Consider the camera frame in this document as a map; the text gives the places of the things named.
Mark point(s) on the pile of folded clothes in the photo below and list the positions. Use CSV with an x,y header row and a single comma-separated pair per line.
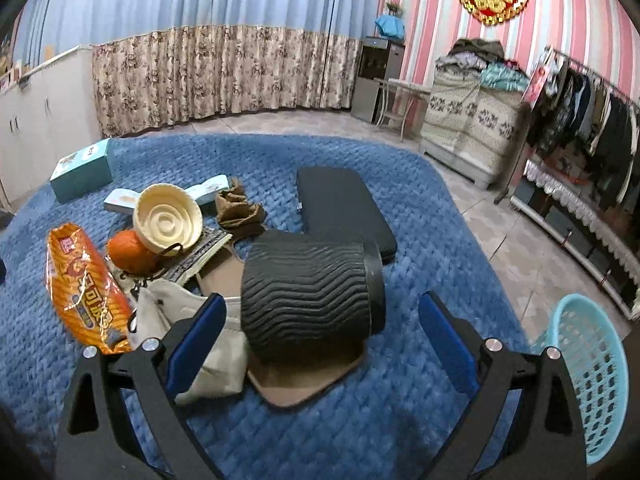
x,y
475,60

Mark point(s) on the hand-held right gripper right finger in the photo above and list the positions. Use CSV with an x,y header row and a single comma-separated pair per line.
x,y
445,345

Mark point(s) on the low shelf with lace cover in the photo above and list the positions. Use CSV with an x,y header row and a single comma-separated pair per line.
x,y
575,210

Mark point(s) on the grey water dispenser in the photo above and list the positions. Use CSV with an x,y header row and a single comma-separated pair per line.
x,y
372,80

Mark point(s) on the teal and white box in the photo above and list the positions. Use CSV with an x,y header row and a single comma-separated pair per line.
x,y
120,201

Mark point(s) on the light blue plastic basket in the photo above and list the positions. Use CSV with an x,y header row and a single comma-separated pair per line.
x,y
595,360

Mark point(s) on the teal cardboard box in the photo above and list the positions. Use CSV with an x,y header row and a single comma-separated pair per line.
x,y
80,175

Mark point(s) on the blue knitted blanket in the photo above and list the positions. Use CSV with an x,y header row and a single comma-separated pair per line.
x,y
375,410

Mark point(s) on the blue and floral curtain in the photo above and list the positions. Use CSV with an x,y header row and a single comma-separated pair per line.
x,y
200,60

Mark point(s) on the black ribbed cylinder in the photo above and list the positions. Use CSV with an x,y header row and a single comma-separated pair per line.
x,y
305,295

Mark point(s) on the metal clothes rack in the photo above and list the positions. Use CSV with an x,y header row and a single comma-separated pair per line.
x,y
517,160

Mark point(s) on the small metal-legged table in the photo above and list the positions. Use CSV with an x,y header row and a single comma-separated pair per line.
x,y
405,87

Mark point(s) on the brown socks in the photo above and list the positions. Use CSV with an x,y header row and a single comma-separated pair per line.
x,y
237,212

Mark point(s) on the white cabinet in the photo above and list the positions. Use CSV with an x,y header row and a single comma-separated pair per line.
x,y
45,105

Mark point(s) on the row of hanging clothes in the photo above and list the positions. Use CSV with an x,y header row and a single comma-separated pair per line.
x,y
590,120

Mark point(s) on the pink hanging bag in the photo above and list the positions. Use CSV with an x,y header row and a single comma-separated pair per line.
x,y
537,85

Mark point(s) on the small potted plant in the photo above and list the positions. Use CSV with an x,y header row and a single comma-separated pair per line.
x,y
395,8

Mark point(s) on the orange snack packet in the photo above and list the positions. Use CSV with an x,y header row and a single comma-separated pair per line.
x,y
85,285

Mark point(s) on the black flat cushion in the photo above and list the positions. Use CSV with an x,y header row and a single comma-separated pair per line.
x,y
340,210

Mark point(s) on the dark printed snack packet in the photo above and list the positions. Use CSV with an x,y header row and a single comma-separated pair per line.
x,y
205,250

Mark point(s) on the patterned cloth-covered cabinet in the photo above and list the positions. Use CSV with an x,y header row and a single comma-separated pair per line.
x,y
470,120

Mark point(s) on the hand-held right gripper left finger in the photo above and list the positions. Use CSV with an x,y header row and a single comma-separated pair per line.
x,y
196,340

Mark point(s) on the cream plastic bowl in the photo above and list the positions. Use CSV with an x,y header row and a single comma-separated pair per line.
x,y
167,220

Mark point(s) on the brown flat mat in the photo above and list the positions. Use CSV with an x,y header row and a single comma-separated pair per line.
x,y
300,385

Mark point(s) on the beige cloth bag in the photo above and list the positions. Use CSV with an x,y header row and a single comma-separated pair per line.
x,y
170,305

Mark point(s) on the orange fruit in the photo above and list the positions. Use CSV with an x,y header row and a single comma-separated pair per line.
x,y
127,252

